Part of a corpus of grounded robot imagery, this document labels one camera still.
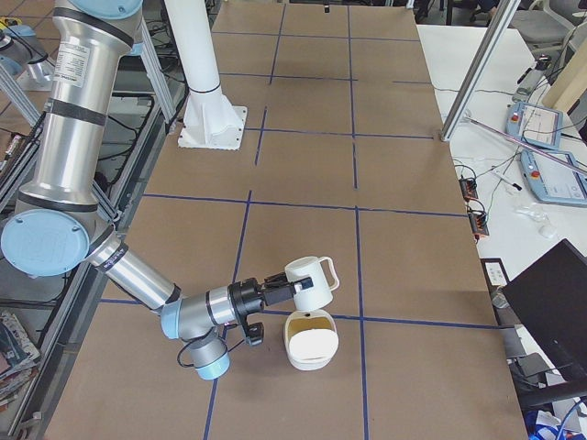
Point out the white mug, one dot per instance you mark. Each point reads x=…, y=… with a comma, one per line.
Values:
x=315, y=292

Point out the stack of books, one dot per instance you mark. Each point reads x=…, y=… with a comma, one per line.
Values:
x=20, y=358

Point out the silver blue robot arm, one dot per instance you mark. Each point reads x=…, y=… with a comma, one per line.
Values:
x=56, y=226

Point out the lower orange circuit board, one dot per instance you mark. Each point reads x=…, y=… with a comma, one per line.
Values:
x=479, y=223

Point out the black laptop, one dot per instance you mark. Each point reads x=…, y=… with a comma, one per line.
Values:
x=549, y=299

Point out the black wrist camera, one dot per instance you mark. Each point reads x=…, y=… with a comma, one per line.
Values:
x=253, y=334

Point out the white lidded container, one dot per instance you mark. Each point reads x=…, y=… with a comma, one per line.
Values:
x=310, y=339

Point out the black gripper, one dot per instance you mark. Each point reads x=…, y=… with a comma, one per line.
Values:
x=248, y=298

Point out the blue teach pendant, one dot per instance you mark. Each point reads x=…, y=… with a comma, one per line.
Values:
x=536, y=125
x=552, y=183

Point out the upper blue teach pendant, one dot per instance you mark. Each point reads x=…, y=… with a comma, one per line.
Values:
x=536, y=125

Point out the orange circuit board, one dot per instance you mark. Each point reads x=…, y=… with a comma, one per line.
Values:
x=479, y=223
x=468, y=187

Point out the aluminium frame post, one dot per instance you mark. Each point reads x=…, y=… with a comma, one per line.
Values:
x=493, y=34

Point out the lower blue teach pendant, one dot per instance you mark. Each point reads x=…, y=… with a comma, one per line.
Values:
x=552, y=183

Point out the upper orange circuit board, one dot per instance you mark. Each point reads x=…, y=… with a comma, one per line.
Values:
x=468, y=187

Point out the thin metal rod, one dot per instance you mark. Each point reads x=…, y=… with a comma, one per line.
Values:
x=525, y=145

